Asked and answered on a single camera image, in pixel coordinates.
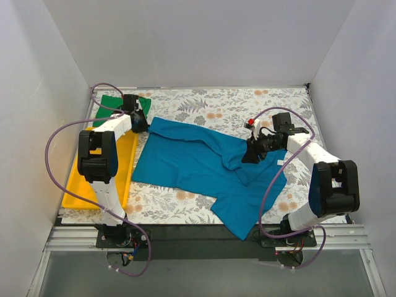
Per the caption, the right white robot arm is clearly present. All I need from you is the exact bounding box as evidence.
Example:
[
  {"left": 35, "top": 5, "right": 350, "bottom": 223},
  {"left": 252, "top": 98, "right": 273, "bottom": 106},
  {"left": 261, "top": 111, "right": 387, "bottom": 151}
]
[{"left": 242, "top": 108, "right": 360, "bottom": 239}]

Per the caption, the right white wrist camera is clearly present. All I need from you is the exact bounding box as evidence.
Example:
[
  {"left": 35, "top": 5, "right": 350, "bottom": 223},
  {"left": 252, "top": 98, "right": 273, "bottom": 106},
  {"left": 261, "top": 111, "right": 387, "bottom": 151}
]
[{"left": 244, "top": 118, "right": 262, "bottom": 140}]

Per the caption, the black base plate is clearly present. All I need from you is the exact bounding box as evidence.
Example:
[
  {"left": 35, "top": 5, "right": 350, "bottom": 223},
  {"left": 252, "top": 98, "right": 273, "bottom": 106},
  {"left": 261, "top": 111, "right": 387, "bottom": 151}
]
[{"left": 95, "top": 224, "right": 317, "bottom": 264}]

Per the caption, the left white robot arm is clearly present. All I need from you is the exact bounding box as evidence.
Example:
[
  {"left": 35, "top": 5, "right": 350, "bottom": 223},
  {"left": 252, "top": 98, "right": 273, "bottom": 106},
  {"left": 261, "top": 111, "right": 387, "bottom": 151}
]
[{"left": 77, "top": 94, "right": 149, "bottom": 247}]

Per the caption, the blue t shirt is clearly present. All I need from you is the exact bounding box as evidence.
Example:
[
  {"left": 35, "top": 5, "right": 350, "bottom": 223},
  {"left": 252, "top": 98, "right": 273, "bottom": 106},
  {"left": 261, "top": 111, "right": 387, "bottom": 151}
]
[{"left": 132, "top": 117, "right": 286, "bottom": 240}]

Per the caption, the folded green t shirt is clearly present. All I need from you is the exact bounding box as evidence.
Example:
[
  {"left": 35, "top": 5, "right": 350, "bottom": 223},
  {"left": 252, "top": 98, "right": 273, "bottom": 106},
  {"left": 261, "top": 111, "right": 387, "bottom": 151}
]
[{"left": 93, "top": 94, "right": 151, "bottom": 134}]

